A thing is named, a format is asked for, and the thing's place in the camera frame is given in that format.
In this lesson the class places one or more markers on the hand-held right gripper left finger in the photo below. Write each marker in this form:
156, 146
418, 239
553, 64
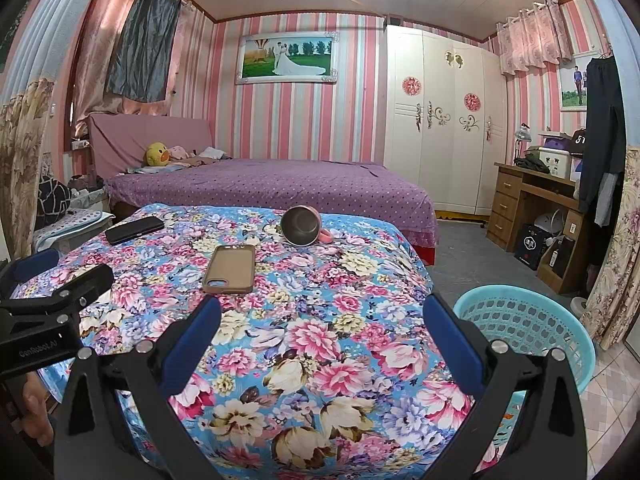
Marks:
192, 342

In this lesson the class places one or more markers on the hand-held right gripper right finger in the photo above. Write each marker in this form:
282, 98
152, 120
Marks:
454, 345

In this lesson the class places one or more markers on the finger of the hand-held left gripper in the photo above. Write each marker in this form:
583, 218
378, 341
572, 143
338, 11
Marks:
37, 262
75, 285

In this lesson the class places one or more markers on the light blue plastic basket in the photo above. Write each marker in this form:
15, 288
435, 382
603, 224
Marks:
530, 325

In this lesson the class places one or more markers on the person's left hand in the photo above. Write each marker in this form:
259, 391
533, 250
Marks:
36, 410

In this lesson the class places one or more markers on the white dotted cloth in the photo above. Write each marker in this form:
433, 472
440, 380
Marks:
75, 222

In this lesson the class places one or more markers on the black patterned bag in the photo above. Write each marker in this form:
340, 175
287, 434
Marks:
52, 199

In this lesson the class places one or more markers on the black phone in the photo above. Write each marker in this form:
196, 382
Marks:
134, 230

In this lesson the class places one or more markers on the brown phone case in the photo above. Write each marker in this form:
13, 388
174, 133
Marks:
230, 270

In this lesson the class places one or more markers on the red bed skirt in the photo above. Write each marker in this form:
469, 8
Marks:
429, 255

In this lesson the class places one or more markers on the floral curtain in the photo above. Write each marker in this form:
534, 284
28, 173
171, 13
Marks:
22, 160

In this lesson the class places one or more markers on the floral blanket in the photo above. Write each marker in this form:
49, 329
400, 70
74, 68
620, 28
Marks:
310, 370

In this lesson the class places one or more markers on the black box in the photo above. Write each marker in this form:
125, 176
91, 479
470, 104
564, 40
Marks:
532, 250

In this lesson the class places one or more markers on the white fan base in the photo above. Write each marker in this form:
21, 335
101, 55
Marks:
580, 306

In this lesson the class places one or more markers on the wooden desk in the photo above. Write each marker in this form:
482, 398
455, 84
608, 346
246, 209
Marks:
510, 205

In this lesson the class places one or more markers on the yellow duck plush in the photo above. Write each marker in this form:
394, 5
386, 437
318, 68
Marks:
156, 154

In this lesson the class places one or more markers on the white small fan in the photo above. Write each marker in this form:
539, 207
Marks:
547, 222

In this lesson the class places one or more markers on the pink metal cup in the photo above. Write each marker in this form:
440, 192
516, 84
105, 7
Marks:
302, 227

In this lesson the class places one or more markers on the pink headboard cover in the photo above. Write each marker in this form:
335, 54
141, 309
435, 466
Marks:
140, 135

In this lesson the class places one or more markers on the pink plush toy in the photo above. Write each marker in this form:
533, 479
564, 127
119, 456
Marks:
177, 152

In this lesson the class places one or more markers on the purple dotted bed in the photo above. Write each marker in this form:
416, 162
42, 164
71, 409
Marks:
280, 190

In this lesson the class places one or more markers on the floral fan cover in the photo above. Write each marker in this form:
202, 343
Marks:
617, 260

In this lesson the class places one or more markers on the clothes on bed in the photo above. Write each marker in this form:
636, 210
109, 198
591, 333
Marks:
210, 156

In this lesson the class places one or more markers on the dark clothes on desk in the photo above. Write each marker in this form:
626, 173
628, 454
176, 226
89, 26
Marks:
531, 163

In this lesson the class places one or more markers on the white wardrobe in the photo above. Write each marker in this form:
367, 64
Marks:
445, 145

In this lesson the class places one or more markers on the white storage box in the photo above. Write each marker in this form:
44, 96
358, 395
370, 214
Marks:
554, 162

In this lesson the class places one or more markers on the desk lamp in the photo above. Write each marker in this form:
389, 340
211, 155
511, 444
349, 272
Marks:
522, 136

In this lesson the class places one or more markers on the black cap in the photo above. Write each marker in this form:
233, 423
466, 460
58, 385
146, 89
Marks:
578, 144

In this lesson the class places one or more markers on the red paper cutout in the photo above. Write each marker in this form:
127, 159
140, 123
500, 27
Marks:
411, 85
471, 101

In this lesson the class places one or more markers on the grey curtain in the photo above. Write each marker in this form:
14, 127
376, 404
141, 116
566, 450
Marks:
145, 40

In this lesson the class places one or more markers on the dark hanging clothes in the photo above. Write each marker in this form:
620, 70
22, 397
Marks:
605, 135

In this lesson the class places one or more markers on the framed wedding poster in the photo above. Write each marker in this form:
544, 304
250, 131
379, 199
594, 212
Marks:
287, 57

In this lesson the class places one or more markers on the pink valance curtain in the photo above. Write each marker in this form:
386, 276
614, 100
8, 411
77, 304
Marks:
535, 35

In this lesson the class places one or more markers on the portrait wall poster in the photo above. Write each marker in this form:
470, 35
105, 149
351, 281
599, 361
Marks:
575, 82

